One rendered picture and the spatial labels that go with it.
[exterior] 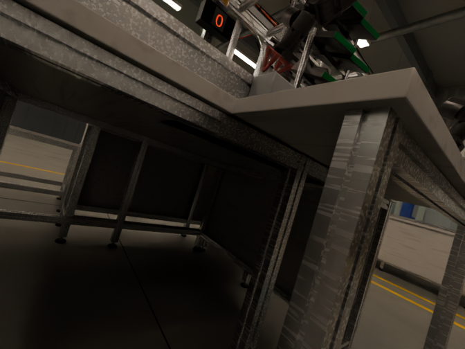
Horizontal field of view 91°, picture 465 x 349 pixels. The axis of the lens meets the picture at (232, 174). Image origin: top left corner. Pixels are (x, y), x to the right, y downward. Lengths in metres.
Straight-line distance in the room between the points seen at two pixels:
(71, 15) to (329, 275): 0.40
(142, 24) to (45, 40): 0.16
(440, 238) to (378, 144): 4.25
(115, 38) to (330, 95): 0.27
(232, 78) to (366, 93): 0.33
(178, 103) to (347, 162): 0.27
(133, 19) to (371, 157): 0.40
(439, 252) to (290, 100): 4.26
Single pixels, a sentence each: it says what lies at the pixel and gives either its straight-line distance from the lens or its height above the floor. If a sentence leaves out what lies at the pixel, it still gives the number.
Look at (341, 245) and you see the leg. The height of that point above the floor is 0.68.
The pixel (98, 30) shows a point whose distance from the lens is 0.37.
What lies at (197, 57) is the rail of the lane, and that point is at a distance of 0.50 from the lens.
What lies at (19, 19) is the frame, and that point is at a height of 0.81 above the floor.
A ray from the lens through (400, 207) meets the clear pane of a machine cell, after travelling 4.67.
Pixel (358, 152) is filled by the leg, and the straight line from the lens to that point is 0.28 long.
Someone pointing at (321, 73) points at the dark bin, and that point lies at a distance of 1.01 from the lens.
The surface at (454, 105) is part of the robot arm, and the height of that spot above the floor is 1.19.
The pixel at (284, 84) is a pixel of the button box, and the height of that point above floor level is 0.95.
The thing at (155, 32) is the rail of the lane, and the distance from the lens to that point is 0.48.
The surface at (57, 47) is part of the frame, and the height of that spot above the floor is 0.80.
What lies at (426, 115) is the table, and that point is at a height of 0.84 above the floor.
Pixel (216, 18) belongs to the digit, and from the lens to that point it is 0.90.
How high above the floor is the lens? 0.72
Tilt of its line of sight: 1 degrees up
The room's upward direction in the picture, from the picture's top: 17 degrees clockwise
